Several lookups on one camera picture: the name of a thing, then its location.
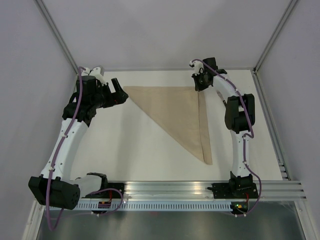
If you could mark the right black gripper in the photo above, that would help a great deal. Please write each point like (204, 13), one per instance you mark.
(198, 87)

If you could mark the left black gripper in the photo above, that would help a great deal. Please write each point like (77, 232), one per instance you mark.
(120, 96)

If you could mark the beige cloth napkin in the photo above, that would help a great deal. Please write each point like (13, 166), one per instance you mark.
(181, 112)

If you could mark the black handled steel fork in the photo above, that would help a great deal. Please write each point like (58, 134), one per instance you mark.
(221, 97)

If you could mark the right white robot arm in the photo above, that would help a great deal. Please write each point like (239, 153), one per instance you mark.
(239, 119)

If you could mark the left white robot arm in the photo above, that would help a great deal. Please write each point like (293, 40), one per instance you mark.
(54, 186)

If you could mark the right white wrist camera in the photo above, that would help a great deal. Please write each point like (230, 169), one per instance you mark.
(197, 66)

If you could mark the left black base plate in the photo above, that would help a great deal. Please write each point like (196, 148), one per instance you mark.
(119, 186)

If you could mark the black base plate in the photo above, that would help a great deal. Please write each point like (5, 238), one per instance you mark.
(119, 186)
(226, 191)

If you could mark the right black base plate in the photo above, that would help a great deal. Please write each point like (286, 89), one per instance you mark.
(226, 191)

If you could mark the left aluminium frame post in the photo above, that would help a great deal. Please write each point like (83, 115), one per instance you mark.
(44, 11)

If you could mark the aluminium frame post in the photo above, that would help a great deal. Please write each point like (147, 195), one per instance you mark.
(44, 11)
(275, 34)

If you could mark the right aluminium frame post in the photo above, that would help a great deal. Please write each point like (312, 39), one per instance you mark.
(275, 34)

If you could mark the white slotted cable duct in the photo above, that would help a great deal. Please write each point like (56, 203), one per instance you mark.
(154, 206)

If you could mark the aluminium front rail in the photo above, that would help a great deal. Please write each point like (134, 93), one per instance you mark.
(272, 190)

